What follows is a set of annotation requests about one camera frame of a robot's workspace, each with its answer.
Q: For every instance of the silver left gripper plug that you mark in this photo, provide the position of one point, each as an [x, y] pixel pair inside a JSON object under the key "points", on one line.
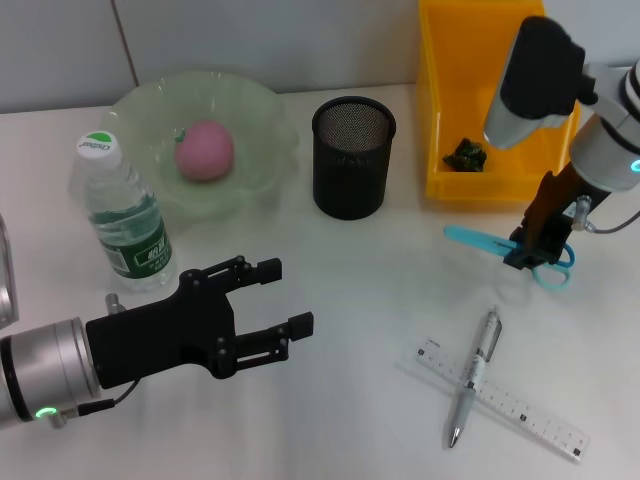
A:
{"points": [[114, 302]]}

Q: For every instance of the green plastic wrapper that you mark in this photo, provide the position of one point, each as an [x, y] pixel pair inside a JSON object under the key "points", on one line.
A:
{"points": [[465, 155]]}

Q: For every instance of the yellow plastic bin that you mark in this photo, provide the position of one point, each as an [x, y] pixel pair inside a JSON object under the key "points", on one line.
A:
{"points": [[450, 75]]}

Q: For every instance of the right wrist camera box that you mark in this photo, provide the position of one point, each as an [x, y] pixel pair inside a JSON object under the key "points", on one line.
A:
{"points": [[540, 75]]}

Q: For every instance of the pink toy peach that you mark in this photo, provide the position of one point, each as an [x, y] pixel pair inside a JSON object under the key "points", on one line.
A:
{"points": [[205, 152]]}

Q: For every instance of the black mesh pen holder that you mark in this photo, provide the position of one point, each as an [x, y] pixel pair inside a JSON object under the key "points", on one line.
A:
{"points": [[350, 170]]}

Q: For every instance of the grey white ballpoint pen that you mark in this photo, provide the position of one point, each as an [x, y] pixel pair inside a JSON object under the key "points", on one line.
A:
{"points": [[461, 415]]}

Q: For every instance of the green glass fruit plate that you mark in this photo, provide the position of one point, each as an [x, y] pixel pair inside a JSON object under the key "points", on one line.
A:
{"points": [[250, 150]]}

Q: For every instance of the clear green-label water bottle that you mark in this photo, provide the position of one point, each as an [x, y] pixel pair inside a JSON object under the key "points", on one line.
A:
{"points": [[125, 225]]}

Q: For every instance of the blue scissors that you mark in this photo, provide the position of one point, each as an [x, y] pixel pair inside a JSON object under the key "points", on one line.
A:
{"points": [[470, 236]]}

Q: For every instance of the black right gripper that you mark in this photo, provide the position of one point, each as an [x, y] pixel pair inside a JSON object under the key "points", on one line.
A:
{"points": [[562, 215]]}

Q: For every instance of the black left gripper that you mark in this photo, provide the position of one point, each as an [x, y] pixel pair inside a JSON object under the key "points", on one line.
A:
{"points": [[160, 335]]}

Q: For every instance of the clear plastic ruler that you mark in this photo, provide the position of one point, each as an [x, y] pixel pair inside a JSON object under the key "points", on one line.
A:
{"points": [[540, 425]]}

